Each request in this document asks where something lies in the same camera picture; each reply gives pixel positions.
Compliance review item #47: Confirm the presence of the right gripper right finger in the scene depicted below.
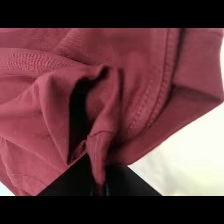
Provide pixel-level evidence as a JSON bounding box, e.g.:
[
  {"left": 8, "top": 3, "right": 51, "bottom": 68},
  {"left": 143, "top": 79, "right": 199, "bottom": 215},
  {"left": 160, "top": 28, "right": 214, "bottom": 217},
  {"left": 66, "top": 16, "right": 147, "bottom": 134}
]
[{"left": 103, "top": 163, "right": 162, "bottom": 197}]

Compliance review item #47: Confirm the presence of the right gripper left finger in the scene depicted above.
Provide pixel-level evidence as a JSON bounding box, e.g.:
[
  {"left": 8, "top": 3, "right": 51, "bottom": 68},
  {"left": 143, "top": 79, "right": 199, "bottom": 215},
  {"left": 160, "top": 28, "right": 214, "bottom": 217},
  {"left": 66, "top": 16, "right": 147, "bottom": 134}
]
[{"left": 37, "top": 153, "right": 99, "bottom": 197}]

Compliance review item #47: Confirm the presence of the red T-shirt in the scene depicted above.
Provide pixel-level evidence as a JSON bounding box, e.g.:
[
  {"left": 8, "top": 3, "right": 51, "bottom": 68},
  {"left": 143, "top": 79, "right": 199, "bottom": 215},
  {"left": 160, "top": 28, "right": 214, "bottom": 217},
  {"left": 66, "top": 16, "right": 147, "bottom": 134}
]
[{"left": 0, "top": 28, "right": 224, "bottom": 197}]

